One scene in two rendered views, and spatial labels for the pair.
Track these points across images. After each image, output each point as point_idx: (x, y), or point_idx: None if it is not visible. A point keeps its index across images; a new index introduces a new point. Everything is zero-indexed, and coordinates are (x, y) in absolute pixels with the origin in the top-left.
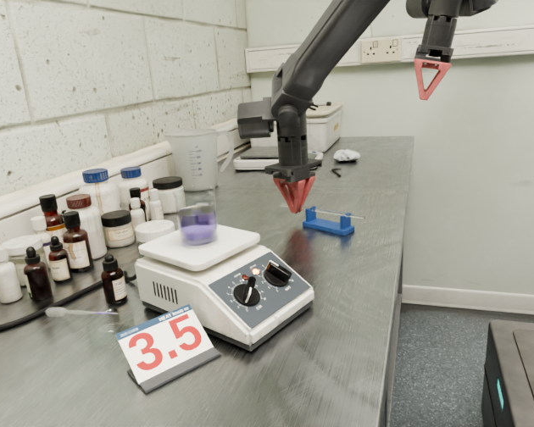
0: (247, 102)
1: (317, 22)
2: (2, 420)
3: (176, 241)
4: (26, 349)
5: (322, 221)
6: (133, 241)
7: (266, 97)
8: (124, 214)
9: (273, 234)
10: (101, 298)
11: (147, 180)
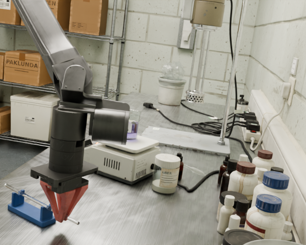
0: (118, 101)
1: (58, 21)
2: (171, 151)
3: (140, 141)
4: (192, 165)
5: (35, 214)
6: (216, 218)
7: (97, 96)
8: (224, 194)
9: (87, 215)
10: (185, 179)
11: (249, 214)
